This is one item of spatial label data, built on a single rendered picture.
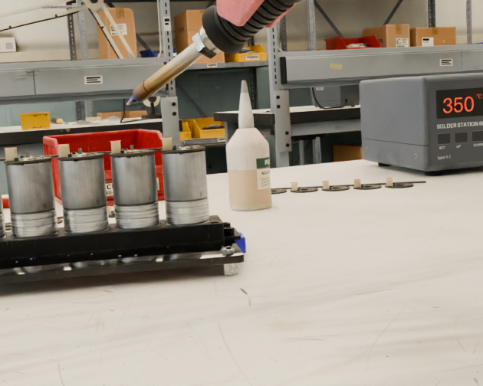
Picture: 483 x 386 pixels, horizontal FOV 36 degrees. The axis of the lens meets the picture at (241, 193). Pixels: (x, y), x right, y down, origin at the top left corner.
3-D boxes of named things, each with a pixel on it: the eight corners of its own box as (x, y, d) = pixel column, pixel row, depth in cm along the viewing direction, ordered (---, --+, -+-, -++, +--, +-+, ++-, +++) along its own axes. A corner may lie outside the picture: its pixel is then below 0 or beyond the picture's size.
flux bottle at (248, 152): (279, 207, 59) (272, 78, 57) (239, 212, 57) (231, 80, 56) (261, 202, 62) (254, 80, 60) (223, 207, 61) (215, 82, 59)
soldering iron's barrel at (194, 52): (133, 110, 39) (216, 47, 35) (121, 83, 39) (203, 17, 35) (152, 109, 40) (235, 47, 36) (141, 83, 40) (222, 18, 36)
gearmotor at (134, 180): (162, 243, 41) (155, 150, 40) (116, 246, 41) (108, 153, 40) (160, 235, 43) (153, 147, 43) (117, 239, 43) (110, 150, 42)
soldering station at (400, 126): (532, 168, 74) (531, 69, 72) (425, 178, 71) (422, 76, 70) (452, 157, 88) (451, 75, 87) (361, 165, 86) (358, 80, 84)
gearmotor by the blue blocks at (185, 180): (212, 239, 41) (206, 146, 41) (168, 243, 41) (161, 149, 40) (208, 231, 44) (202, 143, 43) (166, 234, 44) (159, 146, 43)
